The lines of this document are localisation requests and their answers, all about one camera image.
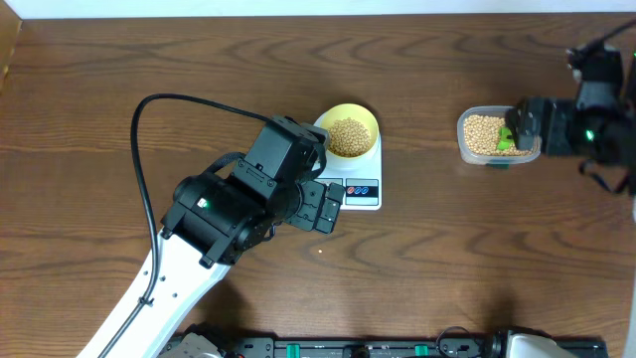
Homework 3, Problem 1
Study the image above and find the green plastic measuring scoop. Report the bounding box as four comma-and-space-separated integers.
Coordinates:
496, 126, 514, 151

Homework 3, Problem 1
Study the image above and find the yellow plastic bowl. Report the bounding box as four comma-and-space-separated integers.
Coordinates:
317, 103, 381, 160

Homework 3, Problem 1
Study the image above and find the clear container of soybeans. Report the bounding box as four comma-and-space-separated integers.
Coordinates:
457, 105, 541, 166

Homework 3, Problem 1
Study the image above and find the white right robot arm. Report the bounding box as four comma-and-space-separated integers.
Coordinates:
505, 40, 635, 197

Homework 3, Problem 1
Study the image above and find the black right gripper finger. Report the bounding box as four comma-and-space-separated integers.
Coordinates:
505, 96, 545, 130
512, 127, 540, 151

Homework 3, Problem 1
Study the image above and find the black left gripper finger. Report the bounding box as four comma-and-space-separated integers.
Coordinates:
314, 183, 345, 234
285, 181, 329, 231

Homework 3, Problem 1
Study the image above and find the white digital kitchen scale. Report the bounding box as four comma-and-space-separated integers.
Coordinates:
318, 137, 383, 211

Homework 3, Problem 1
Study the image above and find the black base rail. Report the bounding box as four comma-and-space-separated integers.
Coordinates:
158, 322, 610, 358

